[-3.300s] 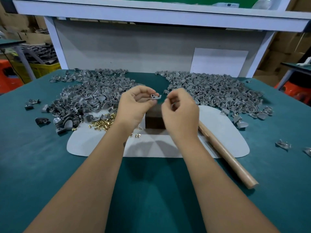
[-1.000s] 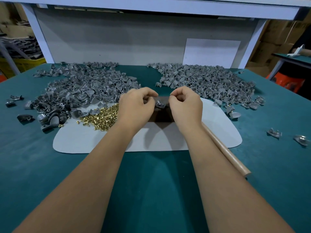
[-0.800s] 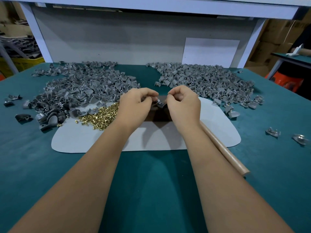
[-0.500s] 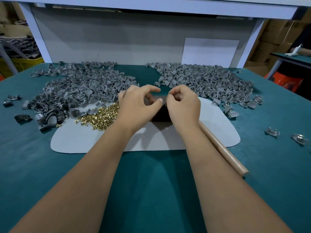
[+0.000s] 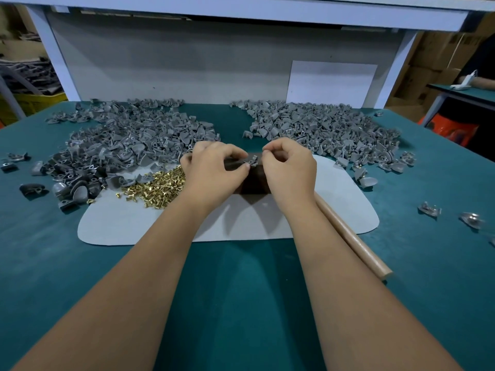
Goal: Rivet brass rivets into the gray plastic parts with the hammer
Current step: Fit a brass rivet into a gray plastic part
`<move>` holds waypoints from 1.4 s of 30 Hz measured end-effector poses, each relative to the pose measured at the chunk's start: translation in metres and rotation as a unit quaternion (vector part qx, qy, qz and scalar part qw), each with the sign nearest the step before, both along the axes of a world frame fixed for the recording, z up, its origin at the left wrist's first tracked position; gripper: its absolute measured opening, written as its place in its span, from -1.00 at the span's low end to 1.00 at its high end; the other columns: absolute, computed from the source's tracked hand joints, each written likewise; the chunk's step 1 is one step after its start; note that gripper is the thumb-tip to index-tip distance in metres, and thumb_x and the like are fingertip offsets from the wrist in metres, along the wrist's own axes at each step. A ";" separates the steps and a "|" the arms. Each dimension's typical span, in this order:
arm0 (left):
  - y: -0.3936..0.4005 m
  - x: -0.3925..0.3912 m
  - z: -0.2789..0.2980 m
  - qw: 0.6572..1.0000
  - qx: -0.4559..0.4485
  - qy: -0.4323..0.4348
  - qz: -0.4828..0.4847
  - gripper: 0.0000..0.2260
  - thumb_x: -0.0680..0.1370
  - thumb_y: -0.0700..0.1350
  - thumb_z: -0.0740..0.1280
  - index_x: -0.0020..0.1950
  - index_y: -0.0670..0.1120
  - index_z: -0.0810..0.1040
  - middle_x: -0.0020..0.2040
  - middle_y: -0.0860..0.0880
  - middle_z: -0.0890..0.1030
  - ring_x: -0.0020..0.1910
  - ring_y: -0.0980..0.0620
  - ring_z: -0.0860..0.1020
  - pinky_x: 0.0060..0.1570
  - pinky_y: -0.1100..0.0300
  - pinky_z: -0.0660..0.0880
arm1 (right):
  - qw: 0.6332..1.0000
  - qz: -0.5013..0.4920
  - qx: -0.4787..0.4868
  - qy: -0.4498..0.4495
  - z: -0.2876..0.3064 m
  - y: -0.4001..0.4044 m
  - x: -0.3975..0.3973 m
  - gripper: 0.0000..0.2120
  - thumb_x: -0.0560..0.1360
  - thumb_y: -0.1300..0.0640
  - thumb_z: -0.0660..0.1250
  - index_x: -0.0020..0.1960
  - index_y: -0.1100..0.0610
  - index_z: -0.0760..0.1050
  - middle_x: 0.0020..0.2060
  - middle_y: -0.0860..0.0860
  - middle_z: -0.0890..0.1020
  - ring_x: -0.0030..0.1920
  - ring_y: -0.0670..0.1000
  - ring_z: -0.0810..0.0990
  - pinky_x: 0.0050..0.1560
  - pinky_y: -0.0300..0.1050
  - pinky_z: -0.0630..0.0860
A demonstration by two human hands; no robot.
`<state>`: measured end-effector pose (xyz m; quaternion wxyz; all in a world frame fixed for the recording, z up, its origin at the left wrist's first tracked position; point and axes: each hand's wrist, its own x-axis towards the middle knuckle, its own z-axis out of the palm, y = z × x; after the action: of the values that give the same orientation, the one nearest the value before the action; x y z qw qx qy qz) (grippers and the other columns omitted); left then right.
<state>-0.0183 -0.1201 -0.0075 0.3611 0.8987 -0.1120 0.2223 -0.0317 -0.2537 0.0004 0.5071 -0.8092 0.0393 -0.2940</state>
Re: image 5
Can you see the person's right hand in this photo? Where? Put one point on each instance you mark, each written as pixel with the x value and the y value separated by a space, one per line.
pixel 292 177

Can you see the person's left hand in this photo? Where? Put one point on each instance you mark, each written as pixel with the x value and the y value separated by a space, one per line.
pixel 210 177

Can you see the person's left thumb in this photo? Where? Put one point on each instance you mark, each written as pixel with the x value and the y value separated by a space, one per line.
pixel 238 170

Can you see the person's right thumb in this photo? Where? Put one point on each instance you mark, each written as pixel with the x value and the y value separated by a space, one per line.
pixel 272 166

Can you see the small grey plastic part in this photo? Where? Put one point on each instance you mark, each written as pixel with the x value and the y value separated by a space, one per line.
pixel 252 161

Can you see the another person's forearm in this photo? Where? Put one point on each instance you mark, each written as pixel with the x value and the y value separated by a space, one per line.
pixel 481 83

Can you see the person's right forearm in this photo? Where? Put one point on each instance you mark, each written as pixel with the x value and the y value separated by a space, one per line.
pixel 348 297

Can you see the person's left forearm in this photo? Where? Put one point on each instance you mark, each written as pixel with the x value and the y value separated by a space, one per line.
pixel 123 289

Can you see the dark brown block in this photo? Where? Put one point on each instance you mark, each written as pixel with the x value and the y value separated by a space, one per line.
pixel 253 183

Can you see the light grey work mat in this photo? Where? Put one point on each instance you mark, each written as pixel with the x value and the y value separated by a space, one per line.
pixel 247 224

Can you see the pile of grey plastic parts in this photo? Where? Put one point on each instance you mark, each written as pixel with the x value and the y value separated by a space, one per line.
pixel 127 139
pixel 321 131

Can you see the pile of brass rivets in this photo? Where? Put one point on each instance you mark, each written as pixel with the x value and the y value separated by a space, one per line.
pixel 158 189

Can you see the white rectangular panel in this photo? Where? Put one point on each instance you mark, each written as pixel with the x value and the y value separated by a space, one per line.
pixel 330 83

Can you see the green felt table cover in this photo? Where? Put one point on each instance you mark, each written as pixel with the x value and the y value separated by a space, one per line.
pixel 239 289

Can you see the grey back board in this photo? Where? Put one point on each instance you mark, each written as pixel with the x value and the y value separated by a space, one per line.
pixel 174 61

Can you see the loose grey plastic part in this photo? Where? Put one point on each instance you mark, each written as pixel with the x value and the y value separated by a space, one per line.
pixel 16 156
pixel 471 220
pixel 429 209
pixel 32 189
pixel 37 168
pixel 7 166

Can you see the orange plastic stool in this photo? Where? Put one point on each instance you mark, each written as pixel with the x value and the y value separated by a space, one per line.
pixel 452 129

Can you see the stack of cardboard boxes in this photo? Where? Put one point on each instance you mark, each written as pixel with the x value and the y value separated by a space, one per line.
pixel 429 61

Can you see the neighbouring green work table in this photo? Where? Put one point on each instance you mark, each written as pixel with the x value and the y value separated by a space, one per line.
pixel 464 97

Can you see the white plastic tool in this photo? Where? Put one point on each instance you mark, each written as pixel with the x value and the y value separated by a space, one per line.
pixel 464 83

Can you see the yellow plastic crate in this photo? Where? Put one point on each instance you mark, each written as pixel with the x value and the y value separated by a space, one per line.
pixel 34 104

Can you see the heap of grey moulded pieces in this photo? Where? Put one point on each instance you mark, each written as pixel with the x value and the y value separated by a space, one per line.
pixel 31 75

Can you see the white shelf frame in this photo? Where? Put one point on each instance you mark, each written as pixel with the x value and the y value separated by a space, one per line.
pixel 247 11

